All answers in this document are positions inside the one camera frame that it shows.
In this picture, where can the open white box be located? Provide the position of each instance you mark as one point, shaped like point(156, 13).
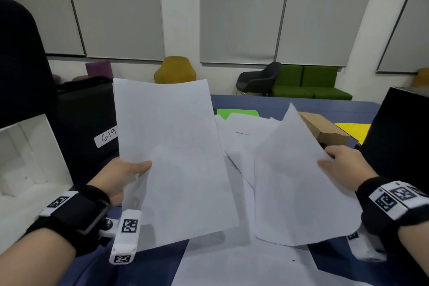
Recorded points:
point(30, 168)

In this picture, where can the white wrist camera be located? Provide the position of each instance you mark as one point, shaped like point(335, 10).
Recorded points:
point(125, 242)
point(365, 249)

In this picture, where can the pile of white papers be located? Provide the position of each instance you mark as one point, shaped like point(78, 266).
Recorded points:
point(241, 262)

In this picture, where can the person's right hand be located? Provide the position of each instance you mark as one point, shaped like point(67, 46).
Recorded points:
point(352, 168)

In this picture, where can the low purple stool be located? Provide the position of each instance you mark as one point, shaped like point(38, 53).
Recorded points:
point(56, 79)
point(79, 78)

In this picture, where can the grey roller blind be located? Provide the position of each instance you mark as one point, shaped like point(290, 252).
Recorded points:
point(409, 34)
point(37, 4)
point(117, 7)
point(325, 11)
point(241, 11)

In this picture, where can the black armchair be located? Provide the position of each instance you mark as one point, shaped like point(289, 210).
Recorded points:
point(256, 79)

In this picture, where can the green folder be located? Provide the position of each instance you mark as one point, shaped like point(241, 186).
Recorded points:
point(234, 113)

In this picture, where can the person's left hand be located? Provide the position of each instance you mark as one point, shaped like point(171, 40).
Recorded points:
point(114, 178)

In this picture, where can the large black carrying case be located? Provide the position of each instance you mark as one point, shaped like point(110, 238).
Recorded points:
point(23, 68)

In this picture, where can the green sofa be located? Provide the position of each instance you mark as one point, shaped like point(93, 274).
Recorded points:
point(315, 84)

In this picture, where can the black case with white label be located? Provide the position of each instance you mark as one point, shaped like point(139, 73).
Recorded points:
point(83, 111)

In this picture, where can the person's right forearm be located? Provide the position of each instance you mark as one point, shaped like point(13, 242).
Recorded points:
point(415, 245)

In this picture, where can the neat white paper sheaf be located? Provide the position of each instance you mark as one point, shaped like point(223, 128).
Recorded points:
point(174, 145)

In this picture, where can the black fabric bag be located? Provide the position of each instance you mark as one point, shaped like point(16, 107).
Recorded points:
point(399, 135)

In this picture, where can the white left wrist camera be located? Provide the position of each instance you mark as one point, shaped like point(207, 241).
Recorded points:
point(125, 242)

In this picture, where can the brown cardboard box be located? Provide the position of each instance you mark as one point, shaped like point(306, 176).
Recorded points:
point(325, 128)

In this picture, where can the yellow folder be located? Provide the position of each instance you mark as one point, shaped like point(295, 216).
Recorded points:
point(355, 131)

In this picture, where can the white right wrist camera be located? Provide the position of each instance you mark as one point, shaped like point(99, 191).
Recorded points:
point(365, 249)

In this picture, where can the yellow armchair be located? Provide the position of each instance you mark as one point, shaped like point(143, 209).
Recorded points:
point(175, 69)
point(422, 78)

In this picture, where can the tall purple stool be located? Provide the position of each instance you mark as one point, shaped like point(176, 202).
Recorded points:
point(100, 69)

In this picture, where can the single white paper sheet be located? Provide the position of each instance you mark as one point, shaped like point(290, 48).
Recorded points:
point(295, 188)

